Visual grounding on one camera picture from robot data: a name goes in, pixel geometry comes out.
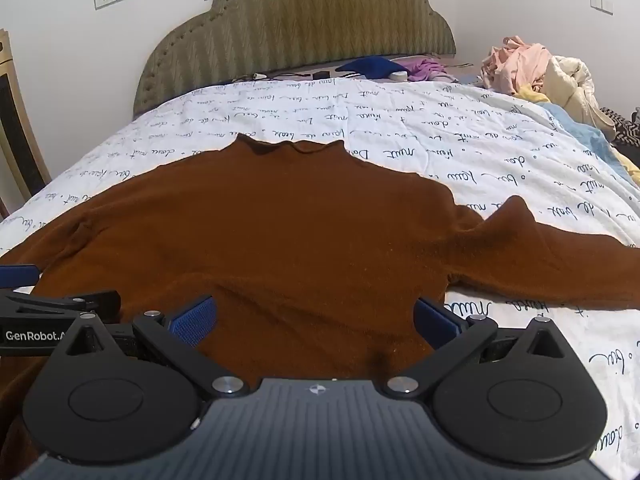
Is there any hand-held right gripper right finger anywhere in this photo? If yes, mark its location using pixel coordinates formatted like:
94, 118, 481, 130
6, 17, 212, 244
385, 297, 574, 401

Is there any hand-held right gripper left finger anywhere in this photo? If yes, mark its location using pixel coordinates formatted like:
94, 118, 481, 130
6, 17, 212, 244
48, 296, 250, 401

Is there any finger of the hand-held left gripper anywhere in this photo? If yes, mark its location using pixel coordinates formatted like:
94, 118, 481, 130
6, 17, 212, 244
0, 264, 42, 291
0, 289, 122, 325

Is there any brown knit sweater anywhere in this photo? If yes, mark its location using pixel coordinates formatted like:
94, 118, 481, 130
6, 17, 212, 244
0, 132, 640, 466

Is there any pink clothes pile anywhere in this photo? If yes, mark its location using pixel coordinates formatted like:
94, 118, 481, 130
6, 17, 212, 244
481, 35, 557, 97

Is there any golden wooden chair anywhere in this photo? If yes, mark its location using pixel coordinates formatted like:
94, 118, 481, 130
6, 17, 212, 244
0, 30, 52, 221

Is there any white script-printed quilt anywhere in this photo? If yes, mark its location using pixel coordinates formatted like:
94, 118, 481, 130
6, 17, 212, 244
0, 77, 640, 480

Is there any light blue blanket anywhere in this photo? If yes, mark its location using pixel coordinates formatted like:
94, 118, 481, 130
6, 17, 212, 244
539, 101, 632, 177

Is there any purple cloth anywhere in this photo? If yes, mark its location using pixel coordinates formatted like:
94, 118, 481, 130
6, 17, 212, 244
404, 57, 457, 83

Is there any dark blue cloth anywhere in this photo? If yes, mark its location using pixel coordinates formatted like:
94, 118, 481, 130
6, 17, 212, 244
335, 56, 408, 80

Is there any black patterned cloth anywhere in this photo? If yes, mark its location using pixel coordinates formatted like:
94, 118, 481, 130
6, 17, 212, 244
599, 106, 640, 163

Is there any cream puffy jacket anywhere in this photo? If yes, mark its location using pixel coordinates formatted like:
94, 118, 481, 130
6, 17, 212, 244
541, 55, 620, 137

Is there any olive padded headboard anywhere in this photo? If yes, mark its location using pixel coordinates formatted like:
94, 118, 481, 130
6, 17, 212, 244
132, 0, 457, 121

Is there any black cable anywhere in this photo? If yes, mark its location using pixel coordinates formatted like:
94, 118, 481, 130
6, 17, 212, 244
264, 71, 353, 81

